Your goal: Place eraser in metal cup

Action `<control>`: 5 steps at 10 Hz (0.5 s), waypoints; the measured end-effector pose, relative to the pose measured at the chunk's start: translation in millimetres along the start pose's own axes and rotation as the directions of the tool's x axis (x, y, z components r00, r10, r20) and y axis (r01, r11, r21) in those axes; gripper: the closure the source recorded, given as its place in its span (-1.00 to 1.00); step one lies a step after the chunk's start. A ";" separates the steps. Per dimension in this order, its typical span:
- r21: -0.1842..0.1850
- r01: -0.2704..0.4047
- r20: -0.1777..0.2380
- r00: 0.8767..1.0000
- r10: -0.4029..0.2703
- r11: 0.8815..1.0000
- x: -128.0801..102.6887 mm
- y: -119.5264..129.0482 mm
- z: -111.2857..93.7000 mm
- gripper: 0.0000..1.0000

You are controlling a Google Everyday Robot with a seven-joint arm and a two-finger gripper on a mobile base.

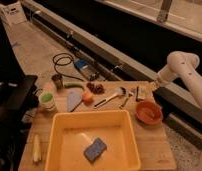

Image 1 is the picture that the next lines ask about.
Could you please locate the white cup green inside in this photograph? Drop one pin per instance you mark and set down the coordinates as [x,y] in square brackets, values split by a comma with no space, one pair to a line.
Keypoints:
[46,100]

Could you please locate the red grapes bunch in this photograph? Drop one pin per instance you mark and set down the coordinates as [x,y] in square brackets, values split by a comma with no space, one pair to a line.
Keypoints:
[96,88]

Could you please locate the grey spatula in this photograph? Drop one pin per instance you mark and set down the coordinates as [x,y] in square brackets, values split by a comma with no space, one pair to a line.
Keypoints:
[73,101]

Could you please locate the metal cup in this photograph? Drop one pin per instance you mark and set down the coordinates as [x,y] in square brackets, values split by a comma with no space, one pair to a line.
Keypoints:
[57,80]

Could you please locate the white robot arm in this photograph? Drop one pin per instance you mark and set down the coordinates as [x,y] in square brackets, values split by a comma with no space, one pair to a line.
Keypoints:
[182,65]

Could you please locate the orange bowl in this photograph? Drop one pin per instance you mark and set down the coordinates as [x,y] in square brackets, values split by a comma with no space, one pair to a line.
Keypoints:
[148,112]

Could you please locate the metal fork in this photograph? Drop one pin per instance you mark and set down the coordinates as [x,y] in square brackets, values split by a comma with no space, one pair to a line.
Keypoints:
[131,93]

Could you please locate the orange carrot toy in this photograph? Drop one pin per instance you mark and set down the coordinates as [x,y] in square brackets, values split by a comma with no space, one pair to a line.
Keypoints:
[87,98]

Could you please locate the blue sponge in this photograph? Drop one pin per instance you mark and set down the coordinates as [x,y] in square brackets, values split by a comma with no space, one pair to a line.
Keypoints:
[94,151]

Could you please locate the yellow corn piece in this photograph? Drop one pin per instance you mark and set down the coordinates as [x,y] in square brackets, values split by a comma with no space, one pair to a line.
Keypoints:
[37,153]

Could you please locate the black side furniture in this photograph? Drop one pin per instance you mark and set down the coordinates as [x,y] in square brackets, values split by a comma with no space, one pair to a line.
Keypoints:
[16,97]

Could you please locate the green cucumber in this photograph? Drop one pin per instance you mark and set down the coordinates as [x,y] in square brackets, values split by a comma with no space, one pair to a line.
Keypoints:
[73,85]

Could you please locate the white paper bag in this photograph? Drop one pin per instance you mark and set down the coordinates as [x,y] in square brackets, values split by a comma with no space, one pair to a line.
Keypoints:
[13,14]

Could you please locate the yellow plastic tub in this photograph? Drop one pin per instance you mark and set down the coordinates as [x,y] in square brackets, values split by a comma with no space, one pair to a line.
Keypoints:
[72,133]

